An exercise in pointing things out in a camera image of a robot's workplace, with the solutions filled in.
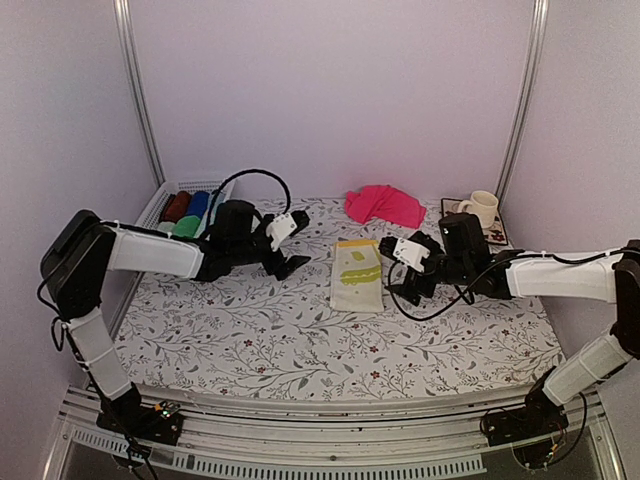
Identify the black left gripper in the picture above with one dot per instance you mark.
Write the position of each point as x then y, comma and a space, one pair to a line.
275, 267

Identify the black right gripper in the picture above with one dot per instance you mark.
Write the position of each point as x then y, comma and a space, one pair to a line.
405, 291

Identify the green and cream patterned towel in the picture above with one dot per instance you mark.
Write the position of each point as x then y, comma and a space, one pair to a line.
356, 277

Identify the pink towel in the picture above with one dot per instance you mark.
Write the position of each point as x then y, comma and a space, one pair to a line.
386, 203

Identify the light blue rolled towel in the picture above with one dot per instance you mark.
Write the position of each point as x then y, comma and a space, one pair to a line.
210, 212

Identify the patterned square coaster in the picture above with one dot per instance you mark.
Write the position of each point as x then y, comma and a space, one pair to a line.
494, 234

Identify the green rolled towel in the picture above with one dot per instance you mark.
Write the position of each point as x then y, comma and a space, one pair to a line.
187, 226

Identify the cream ceramic mug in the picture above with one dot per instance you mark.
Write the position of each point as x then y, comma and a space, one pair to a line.
482, 204

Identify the brown rolled towel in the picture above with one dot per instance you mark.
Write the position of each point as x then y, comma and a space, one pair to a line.
176, 207

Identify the white plastic basket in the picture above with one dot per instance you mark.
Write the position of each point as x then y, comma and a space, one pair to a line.
150, 216

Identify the right robot arm white sleeve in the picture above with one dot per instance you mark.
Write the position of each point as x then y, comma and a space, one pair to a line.
611, 276

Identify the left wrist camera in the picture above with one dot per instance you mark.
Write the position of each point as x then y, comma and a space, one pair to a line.
279, 229

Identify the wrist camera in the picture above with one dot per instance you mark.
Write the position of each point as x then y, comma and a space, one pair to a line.
411, 254
279, 229

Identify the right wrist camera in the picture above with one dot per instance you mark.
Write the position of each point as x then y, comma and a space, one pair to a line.
411, 254

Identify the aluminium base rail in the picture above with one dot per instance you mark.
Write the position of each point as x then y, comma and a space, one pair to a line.
234, 438

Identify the left aluminium frame post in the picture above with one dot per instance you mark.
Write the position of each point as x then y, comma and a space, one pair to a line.
125, 30

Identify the aluminium frame post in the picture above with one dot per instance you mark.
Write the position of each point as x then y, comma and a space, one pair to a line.
531, 66
125, 30

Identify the right aluminium frame post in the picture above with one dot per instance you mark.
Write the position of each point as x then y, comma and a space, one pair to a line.
531, 66

